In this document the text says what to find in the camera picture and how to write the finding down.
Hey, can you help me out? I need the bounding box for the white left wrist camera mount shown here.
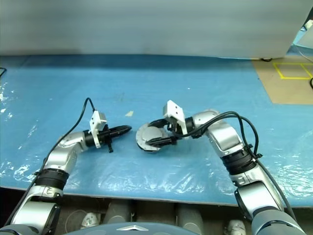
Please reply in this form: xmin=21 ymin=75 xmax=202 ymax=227
xmin=89 ymin=110 xmax=108 ymax=149

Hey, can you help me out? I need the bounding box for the white backdrop board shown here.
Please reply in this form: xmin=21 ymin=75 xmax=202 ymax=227
xmin=0 ymin=0 xmax=312 ymax=60

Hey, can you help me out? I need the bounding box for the blue plastic table cover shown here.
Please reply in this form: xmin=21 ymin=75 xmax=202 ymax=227
xmin=0 ymin=53 xmax=313 ymax=207

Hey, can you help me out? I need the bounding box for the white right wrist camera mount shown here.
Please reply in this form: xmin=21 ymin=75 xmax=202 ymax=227
xmin=161 ymin=99 xmax=188 ymax=137

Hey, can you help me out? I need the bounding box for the small white device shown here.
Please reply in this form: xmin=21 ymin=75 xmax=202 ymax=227
xmin=299 ymin=19 xmax=313 ymax=31

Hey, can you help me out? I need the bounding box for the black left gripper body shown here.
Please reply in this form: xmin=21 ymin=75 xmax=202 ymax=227
xmin=98 ymin=128 xmax=115 ymax=154

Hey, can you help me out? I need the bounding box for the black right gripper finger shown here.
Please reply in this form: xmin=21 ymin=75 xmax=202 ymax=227
xmin=146 ymin=119 xmax=170 ymax=128
xmin=145 ymin=137 xmax=177 ymax=146

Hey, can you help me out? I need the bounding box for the white shoe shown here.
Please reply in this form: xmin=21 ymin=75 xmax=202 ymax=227
xmin=227 ymin=219 xmax=246 ymax=234
xmin=82 ymin=212 xmax=101 ymax=227

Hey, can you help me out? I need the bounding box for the grey rounded cylinder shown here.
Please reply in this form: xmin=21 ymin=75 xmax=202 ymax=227
xmin=105 ymin=199 xmax=133 ymax=225
xmin=176 ymin=203 xmax=205 ymax=231

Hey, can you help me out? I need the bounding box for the silver motor housing lid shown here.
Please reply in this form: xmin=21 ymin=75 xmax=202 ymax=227
xmin=135 ymin=122 xmax=169 ymax=150

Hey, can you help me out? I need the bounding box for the grey robot torso with chevron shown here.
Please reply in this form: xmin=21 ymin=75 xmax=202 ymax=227
xmin=80 ymin=221 xmax=188 ymax=235

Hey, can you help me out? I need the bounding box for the brown cardboard sheet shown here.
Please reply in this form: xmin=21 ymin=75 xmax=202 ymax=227
xmin=251 ymin=55 xmax=313 ymax=105

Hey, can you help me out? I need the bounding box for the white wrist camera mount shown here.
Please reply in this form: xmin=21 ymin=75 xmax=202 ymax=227
xmin=161 ymin=99 xmax=188 ymax=137
xmin=89 ymin=110 xmax=108 ymax=149

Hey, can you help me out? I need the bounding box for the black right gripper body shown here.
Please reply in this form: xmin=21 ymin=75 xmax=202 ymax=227
xmin=167 ymin=117 xmax=184 ymax=142

